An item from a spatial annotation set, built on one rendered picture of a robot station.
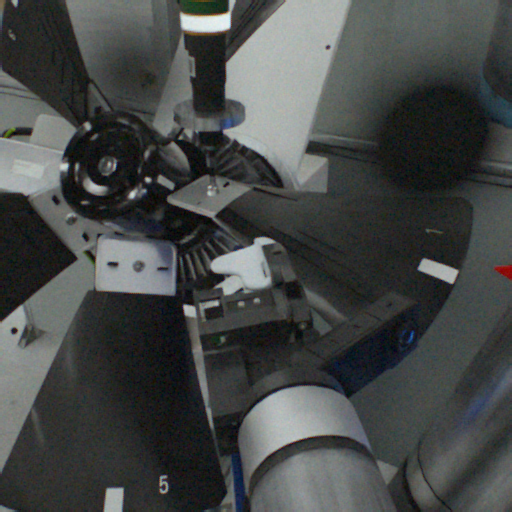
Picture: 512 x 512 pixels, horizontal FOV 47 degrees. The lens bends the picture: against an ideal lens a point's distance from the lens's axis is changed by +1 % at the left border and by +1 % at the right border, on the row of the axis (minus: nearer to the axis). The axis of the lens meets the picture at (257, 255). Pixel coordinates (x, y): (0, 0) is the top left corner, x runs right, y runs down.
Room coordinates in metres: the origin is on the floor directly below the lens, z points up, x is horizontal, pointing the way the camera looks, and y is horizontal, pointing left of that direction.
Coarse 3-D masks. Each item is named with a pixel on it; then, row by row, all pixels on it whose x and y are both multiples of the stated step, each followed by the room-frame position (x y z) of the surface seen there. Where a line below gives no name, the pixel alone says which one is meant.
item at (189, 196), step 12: (204, 180) 0.60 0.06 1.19; (216, 180) 0.60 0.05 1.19; (228, 180) 0.60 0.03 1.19; (180, 192) 0.56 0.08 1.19; (192, 192) 0.56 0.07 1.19; (204, 192) 0.57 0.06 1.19; (228, 192) 0.57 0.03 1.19; (240, 192) 0.58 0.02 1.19; (180, 204) 0.53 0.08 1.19; (192, 204) 0.53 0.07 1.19; (204, 204) 0.54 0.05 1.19; (216, 204) 0.54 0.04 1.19
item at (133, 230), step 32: (96, 128) 0.60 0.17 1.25; (128, 128) 0.59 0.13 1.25; (64, 160) 0.58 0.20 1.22; (96, 160) 0.58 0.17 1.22; (128, 160) 0.56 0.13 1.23; (160, 160) 0.55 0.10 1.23; (192, 160) 0.65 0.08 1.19; (64, 192) 0.56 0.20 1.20; (96, 192) 0.55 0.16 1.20; (128, 192) 0.54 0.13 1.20; (160, 192) 0.55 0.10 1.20; (128, 224) 0.54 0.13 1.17; (160, 224) 0.56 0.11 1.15; (192, 224) 0.60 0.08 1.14
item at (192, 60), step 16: (192, 48) 0.55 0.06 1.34; (208, 48) 0.55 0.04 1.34; (224, 48) 0.56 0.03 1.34; (192, 64) 0.55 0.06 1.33; (208, 64) 0.55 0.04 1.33; (224, 64) 0.56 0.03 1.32; (192, 80) 0.56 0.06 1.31; (208, 80) 0.55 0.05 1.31; (224, 80) 0.56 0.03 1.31; (208, 96) 0.55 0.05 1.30; (224, 96) 0.56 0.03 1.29; (208, 112) 0.55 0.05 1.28; (208, 144) 0.55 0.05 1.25
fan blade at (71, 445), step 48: (96, 336) 0.47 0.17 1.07; (144, 336) 0.49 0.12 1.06; (48, 384) 0.44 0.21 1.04; (96, 384) 0.44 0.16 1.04; (144, 384) 0.45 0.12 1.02; (192, 384) 0.47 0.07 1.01; (48, 432) 0.41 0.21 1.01; (96, 432) 0.41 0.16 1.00; (144, 432) 0.42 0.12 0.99; (192, 432) 0.43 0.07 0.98; (0, 480) 0.38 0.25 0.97; (48, 480) 0.38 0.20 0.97; (96, 480) 0.38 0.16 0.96; (144, 480) 0.39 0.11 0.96; (192, 480) 0.40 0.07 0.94
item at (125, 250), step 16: (112, 240) 0.55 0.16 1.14; (128, 240) 0.56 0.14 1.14; (144, 240) 0.56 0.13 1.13; (160, 240) 0.57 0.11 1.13; (112, 256) 0.54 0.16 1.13; (128, 256) 0.55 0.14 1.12; (144, 256) 0.55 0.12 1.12; (160, 256) 0.56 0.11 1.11; (176, 256) 0.57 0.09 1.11; (96, 272) 0.52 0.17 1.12; (112, 272) 0.53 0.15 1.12; (128, 272) 0.53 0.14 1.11; (144, 272) 0.54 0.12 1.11; (160, 272) 0.55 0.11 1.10; (176, 272) 0.56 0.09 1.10; (96, 288) 0.51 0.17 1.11; (112, 288) 0.52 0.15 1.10; (128, 288) 0.52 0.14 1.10; (144, 288) 0.53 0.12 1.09; (160, 288) 0.54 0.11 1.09
